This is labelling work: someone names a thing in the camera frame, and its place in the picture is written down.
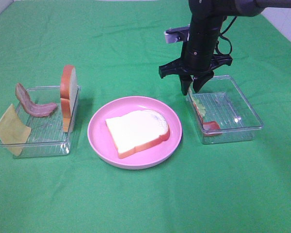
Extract green lettuce leaf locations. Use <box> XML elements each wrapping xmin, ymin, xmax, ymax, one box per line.
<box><xmin>188</xmin><ymin>84</ymin><xmax>206</xmax><ymax>119</ymax></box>

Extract bread slice left tray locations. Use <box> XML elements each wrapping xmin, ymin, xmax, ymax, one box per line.
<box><xmin>60</xmin><ymin>65</ymin><xmax>78</xmax><ymax>132</ymax></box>

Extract clear right plastic tray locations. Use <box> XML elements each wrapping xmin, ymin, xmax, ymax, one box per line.
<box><xmin>187</xmin><ymin>75</ymin><xmax>263</xmax><ymax>144</ymax></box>

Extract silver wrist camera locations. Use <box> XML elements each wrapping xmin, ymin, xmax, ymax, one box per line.
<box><xmin>164</xmin><ymin>25</ymin><xmax>190</xmax><ymax>44</ymax></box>

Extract yellow cheese slice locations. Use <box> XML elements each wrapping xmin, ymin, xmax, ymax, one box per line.
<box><xmin>0</xmin><ymin>104</ymin><xmax>32</xmax><ymax>157</ymax></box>

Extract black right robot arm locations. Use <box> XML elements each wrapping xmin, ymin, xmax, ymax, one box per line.
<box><xmin>159</xmin><ymin>0</ymin><xmax>291</xmax><ymax>95</ymax></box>

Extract brown bacon strip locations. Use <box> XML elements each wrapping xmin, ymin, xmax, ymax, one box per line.
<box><xmin>15</xmin><ymin>83</ymin><xmax>57</xmax><ymax>117</ymax></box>

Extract pink round plate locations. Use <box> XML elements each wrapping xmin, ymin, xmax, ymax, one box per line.
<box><xmin>87</xmin><ymin>96</ymin><xmax>182</xmax><ymax>169</ymax></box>

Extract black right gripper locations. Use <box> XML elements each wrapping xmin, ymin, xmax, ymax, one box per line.
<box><xmin>159</xmin><ymin>16</ymin><xmax>232</xmax><ymax>96</ymax></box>

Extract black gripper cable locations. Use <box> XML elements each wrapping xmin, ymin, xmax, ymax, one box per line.
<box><xmin>215</xmin><ymin>16</ymin><xmax>238</xmax><ymax>58</ymax></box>

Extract red ham strip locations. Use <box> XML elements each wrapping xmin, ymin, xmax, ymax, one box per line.
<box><xmin>191</xmin><ymin>103</ymin><xmax>222</xmax><ymax>137</ymax></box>

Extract white bread slice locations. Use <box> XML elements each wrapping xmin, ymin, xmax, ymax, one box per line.
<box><xmin>105</xmin><ymin>109</ymin><xmax>170</xmax><ymax>159</ymax></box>

